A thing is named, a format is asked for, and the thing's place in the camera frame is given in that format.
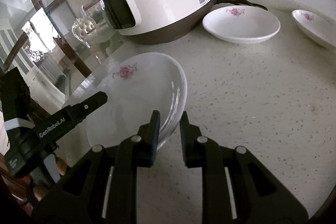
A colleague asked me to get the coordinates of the white floral plate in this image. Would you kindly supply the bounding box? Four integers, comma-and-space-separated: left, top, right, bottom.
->
202, 6, 281, 44
291, 10, 335, 51
66, 52, 187, 148

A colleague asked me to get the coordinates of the wooden framed glass door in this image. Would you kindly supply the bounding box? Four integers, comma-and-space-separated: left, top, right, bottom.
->
1, 0, 122, 114

